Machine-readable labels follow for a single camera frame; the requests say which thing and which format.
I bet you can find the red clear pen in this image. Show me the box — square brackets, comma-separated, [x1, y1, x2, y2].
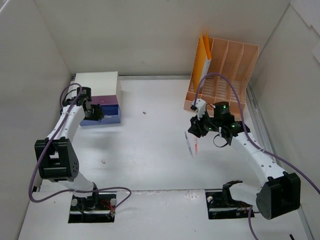
[194, 137, 198, 155]

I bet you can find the pink drawer with knob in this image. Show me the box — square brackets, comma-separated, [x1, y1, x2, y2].
[91, 95, 121, 106]

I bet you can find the dark blue drawer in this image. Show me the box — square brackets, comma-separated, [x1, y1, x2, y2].
[80, 104, 121, 127]

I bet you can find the orange folder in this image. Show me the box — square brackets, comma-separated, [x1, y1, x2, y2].
[192, 33, 213, 92]

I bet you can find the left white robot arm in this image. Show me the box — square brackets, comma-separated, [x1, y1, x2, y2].
[28, 83, 104, 210]

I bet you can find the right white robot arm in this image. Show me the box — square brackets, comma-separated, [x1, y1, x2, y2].
[188, 99, 301, 220]

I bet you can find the blue clear pen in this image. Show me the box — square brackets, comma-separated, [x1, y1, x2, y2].
[184, 131, 193, 158]

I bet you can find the white drawer box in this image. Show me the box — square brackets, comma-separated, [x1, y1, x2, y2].
[75, 71, 122, 100]

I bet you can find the peach file organizer rack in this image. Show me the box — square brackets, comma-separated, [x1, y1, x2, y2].
[183, 37, 260, 120]

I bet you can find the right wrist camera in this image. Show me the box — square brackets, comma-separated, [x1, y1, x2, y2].
[190, 98, 207, 120]

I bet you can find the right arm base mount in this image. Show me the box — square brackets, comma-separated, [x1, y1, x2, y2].
[205, 180, 255, 220]

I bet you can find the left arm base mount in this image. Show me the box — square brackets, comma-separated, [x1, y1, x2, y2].
[68, 192, 117, 224]

